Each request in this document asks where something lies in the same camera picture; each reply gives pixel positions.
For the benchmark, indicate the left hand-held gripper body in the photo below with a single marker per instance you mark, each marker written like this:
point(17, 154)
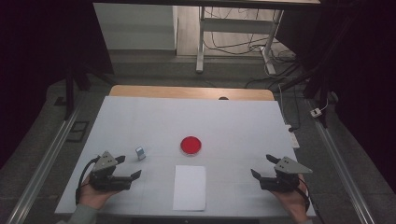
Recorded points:
point(106, 180)

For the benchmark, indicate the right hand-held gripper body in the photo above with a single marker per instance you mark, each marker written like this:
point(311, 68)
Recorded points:
point(285, 182)

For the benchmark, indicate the small blue stamp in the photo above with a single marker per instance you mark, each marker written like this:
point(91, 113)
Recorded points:
point(140, 153)

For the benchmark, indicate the white paper sheet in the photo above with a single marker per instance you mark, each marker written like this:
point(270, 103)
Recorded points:
point(189, 188)

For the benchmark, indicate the round red ink dish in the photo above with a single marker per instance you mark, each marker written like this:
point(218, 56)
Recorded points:
point(190, 145)

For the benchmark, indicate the person's left hand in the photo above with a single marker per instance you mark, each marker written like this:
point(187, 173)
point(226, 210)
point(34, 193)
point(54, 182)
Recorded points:
point(91, 197)

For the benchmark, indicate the person's right hand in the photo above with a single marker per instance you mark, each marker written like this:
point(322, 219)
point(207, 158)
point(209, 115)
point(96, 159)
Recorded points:
point(294, 203)

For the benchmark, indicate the white power strip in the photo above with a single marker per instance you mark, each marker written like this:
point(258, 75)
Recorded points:
point(293, 138)

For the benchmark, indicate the small white adapter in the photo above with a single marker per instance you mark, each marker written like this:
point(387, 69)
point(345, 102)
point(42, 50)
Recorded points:
point(316, 112)

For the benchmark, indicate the black metal stand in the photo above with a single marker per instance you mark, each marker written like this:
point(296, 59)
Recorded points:
point(70, 90)
point(314, 87)

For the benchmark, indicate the wooden table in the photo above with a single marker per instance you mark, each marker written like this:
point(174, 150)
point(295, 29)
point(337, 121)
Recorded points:
point(186, 92)

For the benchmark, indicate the dark curtain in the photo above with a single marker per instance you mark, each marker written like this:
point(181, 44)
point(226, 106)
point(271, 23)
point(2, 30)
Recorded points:
point(37, 46)
point(364, 62)

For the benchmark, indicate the white cabinet panel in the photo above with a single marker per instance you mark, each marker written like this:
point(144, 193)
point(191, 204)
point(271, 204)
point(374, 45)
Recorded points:
point(134, 26)

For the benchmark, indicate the black floor frame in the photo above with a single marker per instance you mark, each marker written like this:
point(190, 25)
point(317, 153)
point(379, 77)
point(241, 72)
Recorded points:
point(77, 131)

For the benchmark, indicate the aluminium floor rail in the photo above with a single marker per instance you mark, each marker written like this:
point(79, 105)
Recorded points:
point(43, 161)
point(342, 168)

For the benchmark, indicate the white desk frame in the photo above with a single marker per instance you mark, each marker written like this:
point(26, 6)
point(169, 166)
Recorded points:
point(236, 25)

